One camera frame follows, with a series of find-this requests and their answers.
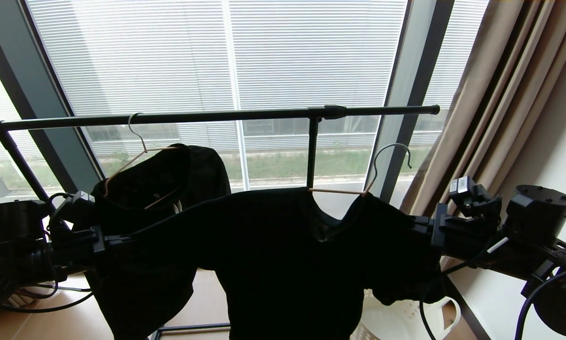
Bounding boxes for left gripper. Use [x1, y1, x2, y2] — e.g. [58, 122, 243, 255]
[27, 226, 107, 280]

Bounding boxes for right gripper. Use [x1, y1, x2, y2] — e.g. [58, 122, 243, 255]
[431, 202, 525, 275]

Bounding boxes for black shorts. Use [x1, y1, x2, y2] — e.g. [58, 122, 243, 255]
[87, 144, 231, 340]

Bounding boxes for pink clothes hanger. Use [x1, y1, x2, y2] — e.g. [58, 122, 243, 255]
[102, 112, 182, 211]
[308, 143, 413, 196]

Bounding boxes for black garment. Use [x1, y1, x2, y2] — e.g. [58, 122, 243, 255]
[127, 187, 446, 340]

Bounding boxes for white laundry basket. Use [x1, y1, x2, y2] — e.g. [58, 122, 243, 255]
[351, 293, 462, 340]

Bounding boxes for black clothes rack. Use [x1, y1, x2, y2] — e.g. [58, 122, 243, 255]
[0, 105, 440, 340]

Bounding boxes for window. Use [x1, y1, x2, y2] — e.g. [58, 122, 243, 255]
[0, 0, 489, 272]

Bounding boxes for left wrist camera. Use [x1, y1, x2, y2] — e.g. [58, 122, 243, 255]
[48, 191, 97, 233]

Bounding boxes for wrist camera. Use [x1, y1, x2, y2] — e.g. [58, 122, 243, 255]
[48, 191, 97, 233]
[448, 176, 503, 219]

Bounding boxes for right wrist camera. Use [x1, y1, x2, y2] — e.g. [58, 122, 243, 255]
[448, 176, 503, 219]

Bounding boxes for black cable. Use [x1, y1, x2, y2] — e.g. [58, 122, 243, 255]
[0, 272, 94, 313]
[419, 234, 503, 340]
[515, 261, 566, 340]

